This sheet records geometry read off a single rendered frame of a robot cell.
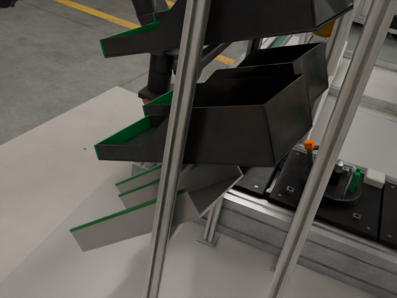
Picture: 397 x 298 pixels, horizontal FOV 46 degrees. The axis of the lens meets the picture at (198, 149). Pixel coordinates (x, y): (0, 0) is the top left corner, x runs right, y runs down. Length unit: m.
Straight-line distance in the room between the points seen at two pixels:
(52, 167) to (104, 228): 0.50
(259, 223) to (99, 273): 0.35
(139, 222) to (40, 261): 0.35
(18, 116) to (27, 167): 1.92
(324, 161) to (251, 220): 0.55
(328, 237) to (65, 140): 0.74
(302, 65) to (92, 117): 0.89
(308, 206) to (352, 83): 0.16
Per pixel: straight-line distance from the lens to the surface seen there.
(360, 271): 1.08
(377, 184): 1.23
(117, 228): 0.74
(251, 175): 1.11
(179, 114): 0.53
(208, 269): 1.02
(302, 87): 0.61
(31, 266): 1.00
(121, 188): 0.92
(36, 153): 1.29
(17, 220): 1.10
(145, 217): 0.69
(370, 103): 1.94
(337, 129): 0.50
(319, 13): 0.48
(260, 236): 1.07
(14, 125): 3.06
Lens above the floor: 1.59
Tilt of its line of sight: 33 degrees down
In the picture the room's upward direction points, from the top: 11 degrees clockwise
